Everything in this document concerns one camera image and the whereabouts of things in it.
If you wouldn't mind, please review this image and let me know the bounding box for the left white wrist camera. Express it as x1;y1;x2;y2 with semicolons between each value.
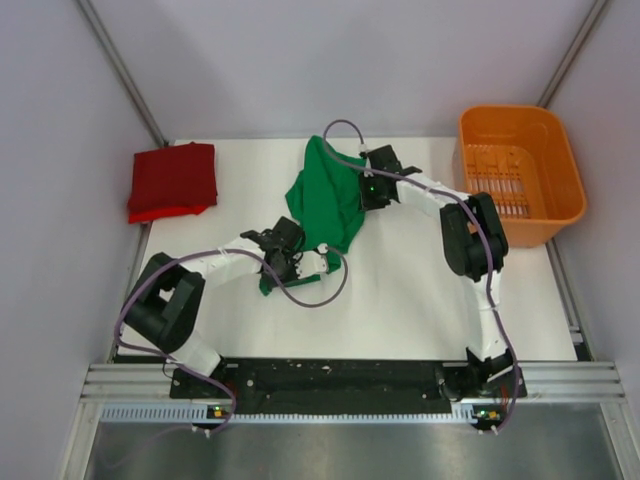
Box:
294;243;329;279

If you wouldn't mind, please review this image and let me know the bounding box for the green t shirt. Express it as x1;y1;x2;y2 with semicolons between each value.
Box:
257;134;372;298

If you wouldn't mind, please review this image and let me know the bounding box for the left corner metal post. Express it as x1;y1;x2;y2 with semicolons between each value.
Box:
73;0;168;148

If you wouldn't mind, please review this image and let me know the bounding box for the orange plastic basket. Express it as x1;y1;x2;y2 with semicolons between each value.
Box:
452;105;587;248

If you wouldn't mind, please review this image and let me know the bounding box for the right corner metal post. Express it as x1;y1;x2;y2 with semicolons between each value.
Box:
536;0;613;109

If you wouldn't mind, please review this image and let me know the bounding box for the folded red t shirt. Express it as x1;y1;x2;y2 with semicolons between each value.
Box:
127;142;218;224

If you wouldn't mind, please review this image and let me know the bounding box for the aluminium frame rail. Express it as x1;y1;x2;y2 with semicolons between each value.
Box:
81;361;626;403

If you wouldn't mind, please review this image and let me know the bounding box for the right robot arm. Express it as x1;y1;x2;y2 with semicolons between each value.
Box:
359;145;517;401

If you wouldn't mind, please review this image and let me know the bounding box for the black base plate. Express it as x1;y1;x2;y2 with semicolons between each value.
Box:
168;355;531;415

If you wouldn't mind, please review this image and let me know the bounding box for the grey slotted cable duct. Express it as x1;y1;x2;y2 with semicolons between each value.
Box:
100;403;477;425

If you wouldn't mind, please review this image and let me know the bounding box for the corner metal post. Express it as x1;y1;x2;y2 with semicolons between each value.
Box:
73;0;168;148
536;0;613;109

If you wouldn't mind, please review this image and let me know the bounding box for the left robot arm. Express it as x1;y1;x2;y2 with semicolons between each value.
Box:
123;217;305;397

